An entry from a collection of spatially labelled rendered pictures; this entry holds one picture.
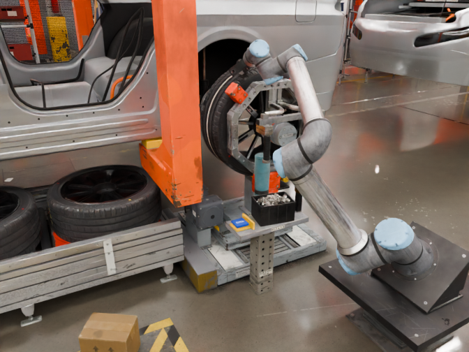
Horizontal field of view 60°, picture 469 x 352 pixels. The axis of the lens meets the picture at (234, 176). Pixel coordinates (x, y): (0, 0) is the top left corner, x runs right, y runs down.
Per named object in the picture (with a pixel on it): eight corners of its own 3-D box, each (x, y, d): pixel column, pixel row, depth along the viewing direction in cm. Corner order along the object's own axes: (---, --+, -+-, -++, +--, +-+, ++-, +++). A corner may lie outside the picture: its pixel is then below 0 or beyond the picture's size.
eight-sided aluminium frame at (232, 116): (301, 160, 263) (308, 75, 241) (308, 164, 258) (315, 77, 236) (227, 177, 240) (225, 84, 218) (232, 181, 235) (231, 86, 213)
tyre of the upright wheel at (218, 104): (299, 69, 267) (208, 56, 234) (321, 75, 248) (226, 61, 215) (278, 164, 288) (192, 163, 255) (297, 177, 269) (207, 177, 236)
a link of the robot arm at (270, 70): (285, 75, 194) (272, 52, 193) (265, 88, 199) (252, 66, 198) (289, 75, 203) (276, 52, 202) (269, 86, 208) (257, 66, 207)
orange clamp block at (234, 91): (242, 92, 226) (232, 82, 221) (249, 95, 219) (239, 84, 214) (234, 102, 226) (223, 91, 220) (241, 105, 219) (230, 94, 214)
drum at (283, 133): (276, 135, 247) (278, 112, 241) (297, 146, 229) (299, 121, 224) (257, 139, 241) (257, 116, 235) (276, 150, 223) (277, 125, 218)
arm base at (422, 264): (442, 253, 184) (435, 244, 178) (414, 285, 184) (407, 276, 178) (410, 232, 200) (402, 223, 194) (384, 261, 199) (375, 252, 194)
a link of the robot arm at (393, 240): (427, 256, 178) (414, 238, 167) (389, 270, 184) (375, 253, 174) (415, 228, 188) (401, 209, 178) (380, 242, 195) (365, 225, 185)
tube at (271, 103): (272, 107, 230) (273, 88, 226) (292, 115, 214) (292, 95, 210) (245, 111, 223) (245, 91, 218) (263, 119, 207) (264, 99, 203)
